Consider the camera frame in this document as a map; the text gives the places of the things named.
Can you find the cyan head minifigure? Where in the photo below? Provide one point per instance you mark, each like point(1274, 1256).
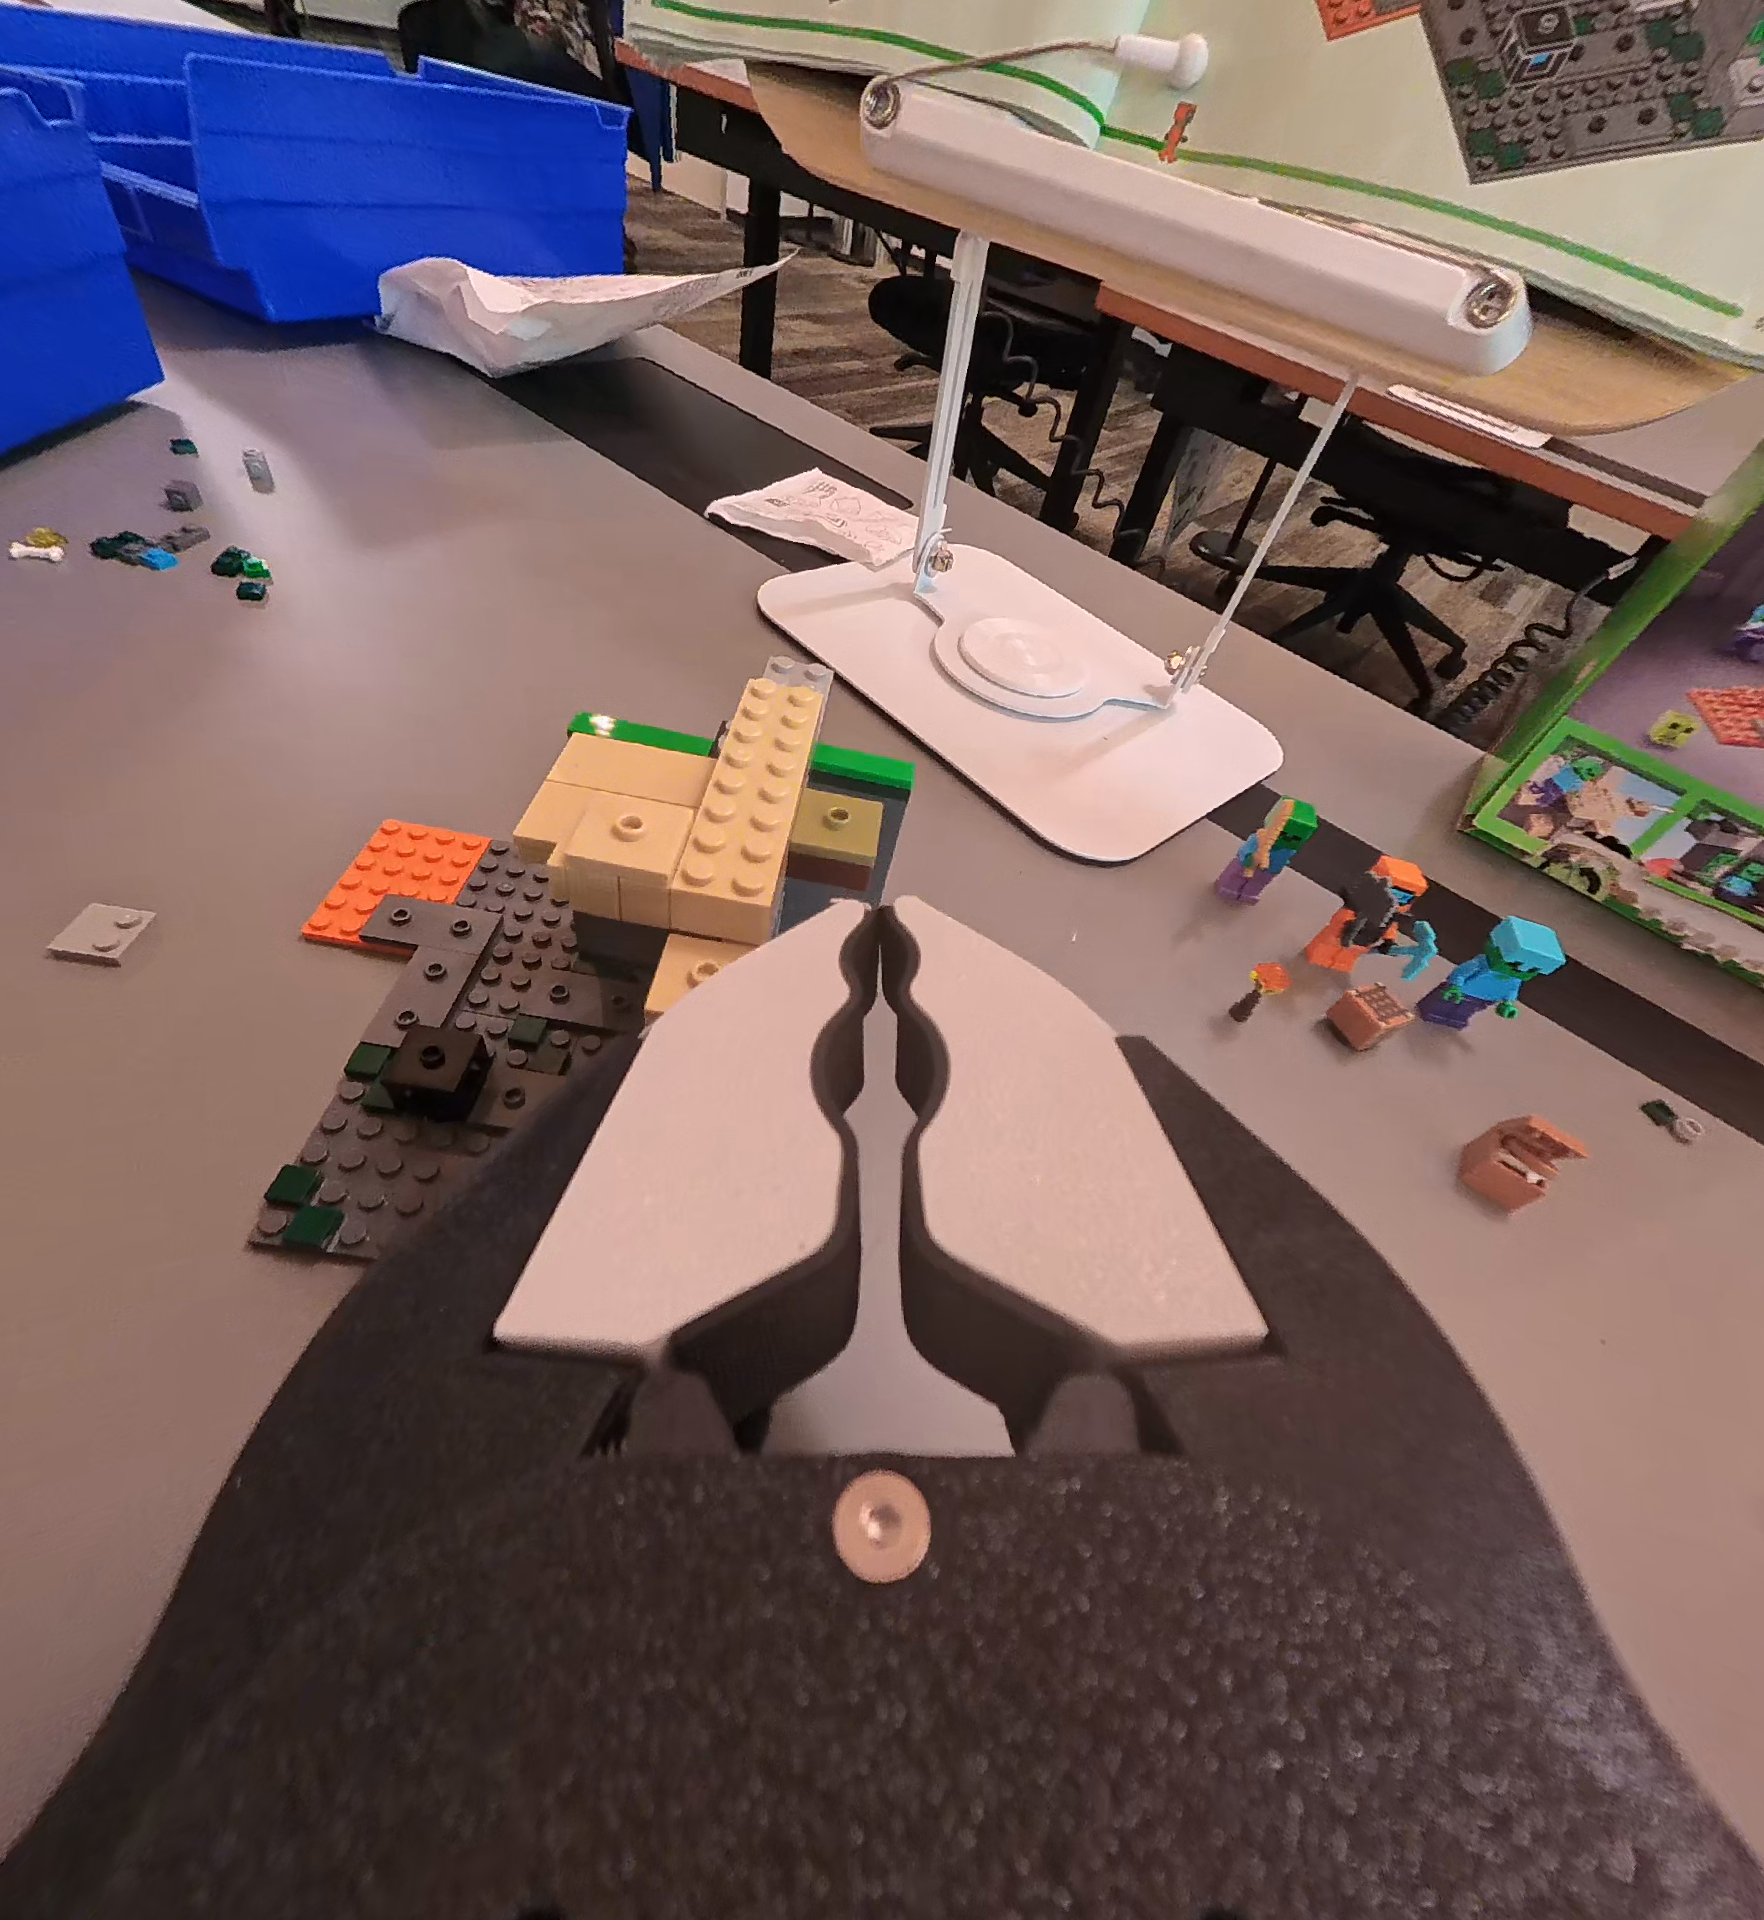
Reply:
point(1521, 946)

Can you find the small brown crafting block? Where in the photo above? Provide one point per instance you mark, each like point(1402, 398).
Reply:
point(1370, 1017)

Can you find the white book stand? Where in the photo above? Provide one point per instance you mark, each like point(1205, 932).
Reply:
point(1094, 749)

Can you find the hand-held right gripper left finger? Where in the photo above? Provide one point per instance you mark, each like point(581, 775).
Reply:
point(701, 1185)

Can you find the building instruction booklet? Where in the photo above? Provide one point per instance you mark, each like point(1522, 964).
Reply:
point(1348, 121)

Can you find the orange brick plate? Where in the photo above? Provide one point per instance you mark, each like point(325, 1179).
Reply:
point(402, 878)

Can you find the white paper bag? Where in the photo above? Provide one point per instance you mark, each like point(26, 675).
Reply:
point(494, 315)

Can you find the grey desk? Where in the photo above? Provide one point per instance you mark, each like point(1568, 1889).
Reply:
point(147, 1425)

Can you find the small grey brick plate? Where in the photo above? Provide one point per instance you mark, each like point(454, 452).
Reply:
point(102, 938)

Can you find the orange minifigure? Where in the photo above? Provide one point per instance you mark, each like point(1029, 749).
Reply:
point(1331, 946)

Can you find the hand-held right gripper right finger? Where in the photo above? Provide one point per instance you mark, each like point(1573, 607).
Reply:
point(1076, 1201)

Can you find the black office chair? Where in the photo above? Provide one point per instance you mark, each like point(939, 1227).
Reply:
point(974, 331)
point(1364, 585)

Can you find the green head zombie minifigure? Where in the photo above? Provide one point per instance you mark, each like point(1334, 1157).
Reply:
point(1250, 871)

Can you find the brown toy chest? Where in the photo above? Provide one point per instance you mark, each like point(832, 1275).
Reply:
point(1513, 1172)

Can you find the toy brick building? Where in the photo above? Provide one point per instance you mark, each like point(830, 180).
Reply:
point(733, 812)

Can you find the cluster of small loose bricks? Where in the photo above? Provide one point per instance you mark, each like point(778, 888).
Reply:
point(184, 496)

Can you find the green toy box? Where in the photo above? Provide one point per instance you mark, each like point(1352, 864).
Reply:
point(1692, 841)

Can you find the small toy torch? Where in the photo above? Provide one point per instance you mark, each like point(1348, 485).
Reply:
point(1245, 1003)

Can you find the wooden top office table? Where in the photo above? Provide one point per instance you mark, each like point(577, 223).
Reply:
point(1619, 487)

